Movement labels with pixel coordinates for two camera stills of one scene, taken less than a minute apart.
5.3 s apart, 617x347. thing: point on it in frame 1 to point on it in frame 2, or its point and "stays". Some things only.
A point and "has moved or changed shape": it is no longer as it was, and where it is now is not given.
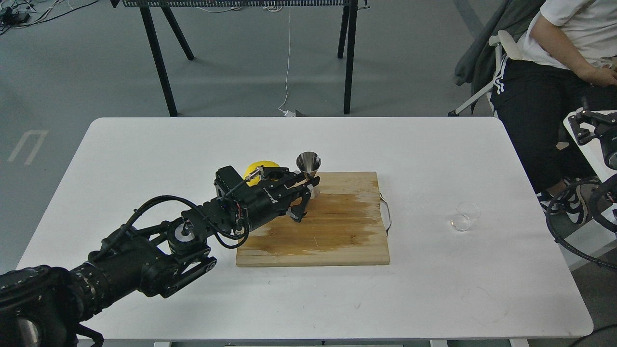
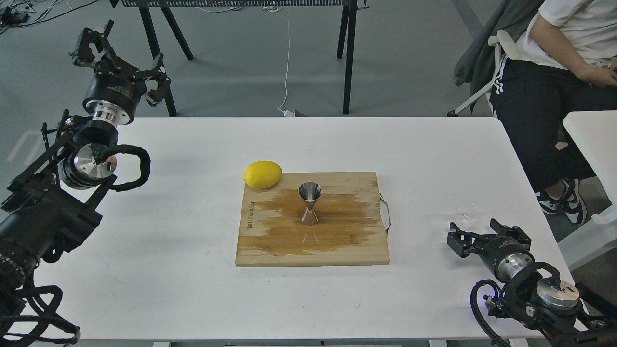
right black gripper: (583, 125) to (507, 255)
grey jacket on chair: (476, 65) stays
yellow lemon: (255, 166) stays
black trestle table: (347, 40) stays
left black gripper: (266, 196) to (111, 98)
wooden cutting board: (344, 223) stays
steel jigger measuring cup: (309, 162) has moved or changed shape
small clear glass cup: (466, 212) stays
